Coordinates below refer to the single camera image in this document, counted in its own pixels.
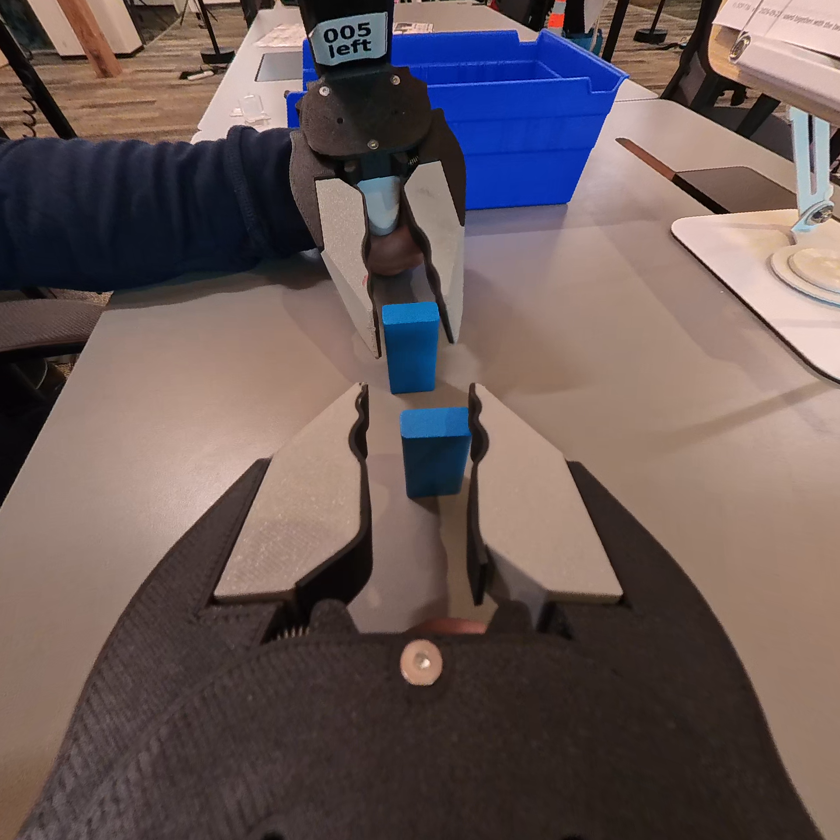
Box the table cable hatch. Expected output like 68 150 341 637
672 166 798 215
255 52 304 83

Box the blue plastic bin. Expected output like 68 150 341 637
285 28 630 211

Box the blue rectangular wooden block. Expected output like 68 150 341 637
400 407 472 500
382 302 441 395

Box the person's left hand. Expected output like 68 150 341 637
364 226 424 277

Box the printed instruction sheet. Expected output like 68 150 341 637
712 0 840 40

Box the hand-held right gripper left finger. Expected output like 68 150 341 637
213 384 374 608

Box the black stanchion pole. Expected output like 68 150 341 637
633 0 669 46

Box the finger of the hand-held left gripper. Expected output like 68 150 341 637
400 161 467 345
315 177 385 361

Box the wooden leg desk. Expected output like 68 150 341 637
0 0 122 140

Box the person's left forearm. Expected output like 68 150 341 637
0 125 316 293

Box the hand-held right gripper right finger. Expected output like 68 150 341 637
467 384 624 608

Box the black floor stand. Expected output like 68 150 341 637
197 0 235 64

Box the black office chair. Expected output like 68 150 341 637
0 298 106 355
663 0 788 139

